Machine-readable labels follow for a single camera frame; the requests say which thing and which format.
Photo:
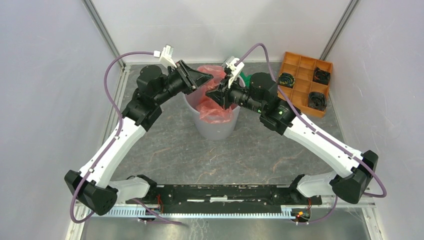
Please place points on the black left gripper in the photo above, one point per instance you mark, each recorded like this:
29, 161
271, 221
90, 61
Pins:
195, 78

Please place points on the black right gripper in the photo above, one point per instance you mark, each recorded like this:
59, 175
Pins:
222, 95

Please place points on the red plastic trash bag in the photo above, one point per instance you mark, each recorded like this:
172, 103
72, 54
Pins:
211, 110

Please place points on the grey plastic trash bin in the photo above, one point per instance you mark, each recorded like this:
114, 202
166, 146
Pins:
210, 131

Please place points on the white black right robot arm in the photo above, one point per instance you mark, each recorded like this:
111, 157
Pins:
352, 170

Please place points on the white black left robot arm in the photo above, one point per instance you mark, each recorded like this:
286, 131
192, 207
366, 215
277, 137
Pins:
92, 185

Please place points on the green cloth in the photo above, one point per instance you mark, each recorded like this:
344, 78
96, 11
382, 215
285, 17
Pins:
242, 75

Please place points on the orange compartment tray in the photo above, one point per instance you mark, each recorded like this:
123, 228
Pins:
306, 82

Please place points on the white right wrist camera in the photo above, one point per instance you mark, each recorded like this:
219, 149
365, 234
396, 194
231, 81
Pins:
232, 67

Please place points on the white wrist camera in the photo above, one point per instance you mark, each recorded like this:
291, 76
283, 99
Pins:
232, 67
165, 56

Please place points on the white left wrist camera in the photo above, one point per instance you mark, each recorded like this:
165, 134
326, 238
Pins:
165, 56

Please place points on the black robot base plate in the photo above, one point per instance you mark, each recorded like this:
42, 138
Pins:
225, 199

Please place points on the aluminium corner post left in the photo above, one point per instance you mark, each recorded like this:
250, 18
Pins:
101, 27

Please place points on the aluminium corner post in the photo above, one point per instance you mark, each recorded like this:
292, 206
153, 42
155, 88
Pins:
101, 27
343, 21

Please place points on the aluminium corner post right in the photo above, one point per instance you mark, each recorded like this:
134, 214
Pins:
343, 21

